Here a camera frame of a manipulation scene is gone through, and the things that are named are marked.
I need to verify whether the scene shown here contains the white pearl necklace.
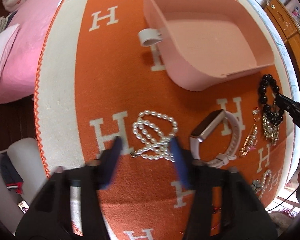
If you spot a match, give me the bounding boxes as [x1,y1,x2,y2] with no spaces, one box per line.
[130,109,179,163]

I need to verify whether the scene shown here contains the white pillow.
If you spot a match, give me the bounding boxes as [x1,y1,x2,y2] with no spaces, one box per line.
[0,24,20,78]

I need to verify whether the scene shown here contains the gold ring pink stone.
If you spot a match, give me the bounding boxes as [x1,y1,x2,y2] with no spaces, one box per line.
[252,107,260,122]

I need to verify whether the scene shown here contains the red navy garment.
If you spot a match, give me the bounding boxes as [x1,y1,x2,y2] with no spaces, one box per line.
[0,154,24,195]

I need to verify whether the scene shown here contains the white chair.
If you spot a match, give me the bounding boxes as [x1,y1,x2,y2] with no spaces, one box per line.
[0,138,46,233]

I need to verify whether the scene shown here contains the black bead bracelet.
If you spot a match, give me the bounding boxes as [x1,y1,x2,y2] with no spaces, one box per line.
[257,74,285,127]

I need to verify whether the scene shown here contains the smartphone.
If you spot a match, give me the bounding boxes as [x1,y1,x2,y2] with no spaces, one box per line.
[18,200,29,214]

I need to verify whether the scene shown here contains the wooden desk with drawers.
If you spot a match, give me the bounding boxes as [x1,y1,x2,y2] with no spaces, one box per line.
[264,0,300,88]

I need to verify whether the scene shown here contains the black cable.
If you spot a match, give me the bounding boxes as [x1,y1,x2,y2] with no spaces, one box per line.
[264,187,300,212]

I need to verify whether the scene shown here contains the pink bed sheet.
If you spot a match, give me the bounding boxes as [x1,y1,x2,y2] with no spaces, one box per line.
[0,0,61,104]

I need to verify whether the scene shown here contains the white smart band watch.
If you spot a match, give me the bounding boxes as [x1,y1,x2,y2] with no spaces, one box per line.
[189,109,241,168]

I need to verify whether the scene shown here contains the pink jewelry tray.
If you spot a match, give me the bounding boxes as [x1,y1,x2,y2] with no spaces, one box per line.
[138,0,275,92]

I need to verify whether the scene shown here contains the orange H-pattern blanket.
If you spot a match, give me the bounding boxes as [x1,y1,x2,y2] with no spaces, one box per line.
[35,0,281,239]

